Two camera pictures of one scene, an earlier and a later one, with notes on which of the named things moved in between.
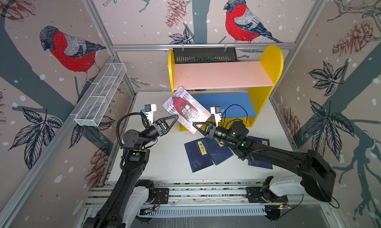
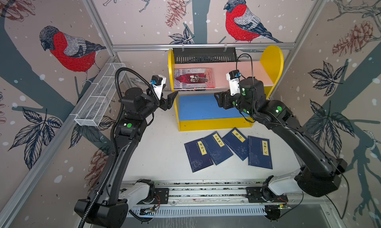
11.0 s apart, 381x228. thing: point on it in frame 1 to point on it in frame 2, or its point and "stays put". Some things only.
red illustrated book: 189,112 to 193,78
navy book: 219,149 stays put
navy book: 260,164 stays put
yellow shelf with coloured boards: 239,88 stays put
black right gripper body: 212,132 to 229,102
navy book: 198,154 stays put
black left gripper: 161,128 to 167,103
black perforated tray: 204,55 stays put
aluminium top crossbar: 202,45 stays put
